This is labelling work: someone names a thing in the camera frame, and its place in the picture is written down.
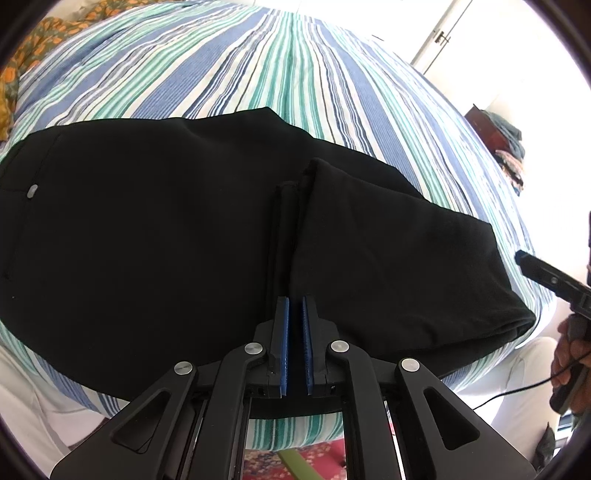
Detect black pants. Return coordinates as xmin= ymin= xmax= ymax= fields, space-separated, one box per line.
xmin=1 ymin=109 xmax=535 ymax=400

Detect person's right hand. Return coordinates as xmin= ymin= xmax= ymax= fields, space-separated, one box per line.
xmin=551 ymin=317 xmax=591 ymax=415

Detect red patterned rug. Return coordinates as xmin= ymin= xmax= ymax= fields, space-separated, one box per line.
xmin=242 ymin=439 xmax=346 ymax=479

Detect light green stick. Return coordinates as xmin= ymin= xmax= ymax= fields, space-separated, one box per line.
xmin=277 ymin=449 xmax=322 ymax=480

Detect pile of clothes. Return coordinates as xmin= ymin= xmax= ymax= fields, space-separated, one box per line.
xmin=483 ymin=110 xmax=525 ymax=196

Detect dark brown wooden cabinet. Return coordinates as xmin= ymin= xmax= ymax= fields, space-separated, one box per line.
xmin=465 ymin=105 xmax=510 ymax=154

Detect blue green striped bedsheet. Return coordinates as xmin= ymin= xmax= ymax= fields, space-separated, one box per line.
xmin=1 ymin=1 xmax=555 ymax=470

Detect white door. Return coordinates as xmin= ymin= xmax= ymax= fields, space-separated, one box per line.
xmin=411 ymin=0 xmax=473 ymax=76

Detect orange floral blanket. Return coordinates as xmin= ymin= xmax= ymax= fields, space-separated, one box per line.
xmin=1 ymin=0 xmax=153 ymax=142

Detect black cable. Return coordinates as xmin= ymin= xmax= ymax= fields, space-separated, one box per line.
xmin=471 ymin=350 xmax=591 ymax=411

